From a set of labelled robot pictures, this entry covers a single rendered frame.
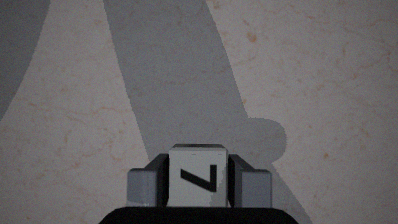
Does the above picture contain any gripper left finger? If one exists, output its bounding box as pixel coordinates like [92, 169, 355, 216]
[127, 154, 169, 207]

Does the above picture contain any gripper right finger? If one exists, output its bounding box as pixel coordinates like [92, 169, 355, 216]
[228, 154, 272, 208]

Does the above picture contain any grey number cube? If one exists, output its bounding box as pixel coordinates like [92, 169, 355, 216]
[168, 144, 229, 207]

